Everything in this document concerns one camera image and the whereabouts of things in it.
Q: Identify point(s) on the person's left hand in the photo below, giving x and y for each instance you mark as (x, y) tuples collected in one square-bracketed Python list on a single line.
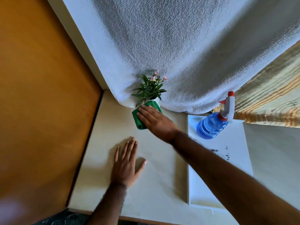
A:
[(123, 168)]

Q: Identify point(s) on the person's right hand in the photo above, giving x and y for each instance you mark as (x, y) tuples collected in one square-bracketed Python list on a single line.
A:
[(159, 125)]

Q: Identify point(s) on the person's left little finger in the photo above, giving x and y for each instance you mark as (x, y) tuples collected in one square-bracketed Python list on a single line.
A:
[(117, 154)]

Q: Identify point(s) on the person's left thumb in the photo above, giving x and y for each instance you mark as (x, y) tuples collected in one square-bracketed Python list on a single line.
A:
[(141, 167)]

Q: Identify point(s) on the person's left middle finger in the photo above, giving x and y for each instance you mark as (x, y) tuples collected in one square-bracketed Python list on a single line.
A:
[(130, 149)]

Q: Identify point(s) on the person's right fingers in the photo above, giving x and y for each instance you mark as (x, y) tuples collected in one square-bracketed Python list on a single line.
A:
[(147, 115)]

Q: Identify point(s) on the green cleaning cloth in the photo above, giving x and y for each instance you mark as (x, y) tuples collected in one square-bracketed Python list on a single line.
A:
[(136, 118)]

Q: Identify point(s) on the person's right forearm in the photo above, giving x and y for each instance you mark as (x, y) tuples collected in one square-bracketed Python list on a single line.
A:
[(229, 185)]

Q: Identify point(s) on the person's left forearm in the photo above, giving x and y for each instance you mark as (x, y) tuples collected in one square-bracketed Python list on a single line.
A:
[(109, 206)]

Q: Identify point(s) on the potted plant with pink flowers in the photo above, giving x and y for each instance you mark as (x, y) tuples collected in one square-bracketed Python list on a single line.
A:
[(148, 89)]

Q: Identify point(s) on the white rectangular tray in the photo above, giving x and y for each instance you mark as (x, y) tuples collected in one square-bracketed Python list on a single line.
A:
[(201, 175)]

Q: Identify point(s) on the blue spray bottle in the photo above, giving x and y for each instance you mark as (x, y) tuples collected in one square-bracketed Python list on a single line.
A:
[(211, 125)]

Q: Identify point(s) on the white textured curtain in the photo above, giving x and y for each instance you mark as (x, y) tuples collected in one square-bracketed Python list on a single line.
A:
[(182, 44)]

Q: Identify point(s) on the person's dark patterned clothing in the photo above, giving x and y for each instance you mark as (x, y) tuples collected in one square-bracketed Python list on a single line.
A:
[(68, 219)]

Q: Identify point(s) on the brown wooden panel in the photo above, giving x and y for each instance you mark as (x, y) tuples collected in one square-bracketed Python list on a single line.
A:
[(42, 103)]

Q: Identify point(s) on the striped yellow green curtain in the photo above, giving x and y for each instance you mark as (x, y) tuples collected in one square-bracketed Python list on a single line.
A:
[(271, 98)]

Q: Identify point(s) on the white window frame strip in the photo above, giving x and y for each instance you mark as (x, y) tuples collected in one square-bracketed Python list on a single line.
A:
[(77, 42)]

